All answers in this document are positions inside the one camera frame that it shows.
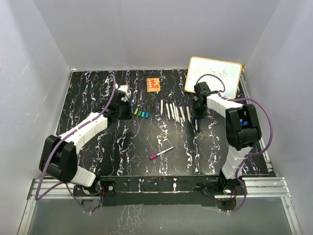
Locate cyan marker pen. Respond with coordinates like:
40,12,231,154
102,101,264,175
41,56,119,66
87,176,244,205
186,106,191,123

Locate light green marker pen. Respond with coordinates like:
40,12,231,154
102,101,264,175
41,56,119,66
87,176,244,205
172,103,178,122

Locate dark green marker pen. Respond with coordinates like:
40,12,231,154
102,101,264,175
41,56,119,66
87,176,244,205
175,106,180,124

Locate light blue marker pen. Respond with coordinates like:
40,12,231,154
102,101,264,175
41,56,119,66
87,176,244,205
170,103,176,121

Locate yellow marker pen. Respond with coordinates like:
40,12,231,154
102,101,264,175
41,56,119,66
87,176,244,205
160,99,163,116

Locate magenta marker pen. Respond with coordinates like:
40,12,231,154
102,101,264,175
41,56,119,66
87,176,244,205
150,146,175,161

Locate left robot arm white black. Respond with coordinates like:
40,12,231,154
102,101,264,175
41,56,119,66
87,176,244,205
39,85,132,195

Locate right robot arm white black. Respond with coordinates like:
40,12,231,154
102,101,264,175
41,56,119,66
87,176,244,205
193,82,262,194

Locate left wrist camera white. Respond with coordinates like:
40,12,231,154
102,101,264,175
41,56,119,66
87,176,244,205
117,85,131,102

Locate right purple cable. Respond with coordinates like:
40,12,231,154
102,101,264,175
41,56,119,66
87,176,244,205
197,73,274,213

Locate purple cable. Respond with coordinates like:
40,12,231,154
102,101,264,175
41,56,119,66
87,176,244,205
197,73,274,213
35,77,117,213

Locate white board orange frame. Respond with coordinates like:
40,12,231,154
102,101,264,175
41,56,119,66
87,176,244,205
184,56,243,98

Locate black base frame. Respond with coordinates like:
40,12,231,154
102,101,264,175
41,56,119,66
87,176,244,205
70,175,247,208

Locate aluminium rail frame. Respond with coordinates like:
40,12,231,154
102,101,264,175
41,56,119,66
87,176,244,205
18,176,302,235

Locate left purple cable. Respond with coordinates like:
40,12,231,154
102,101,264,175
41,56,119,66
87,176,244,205
35,77,117,213

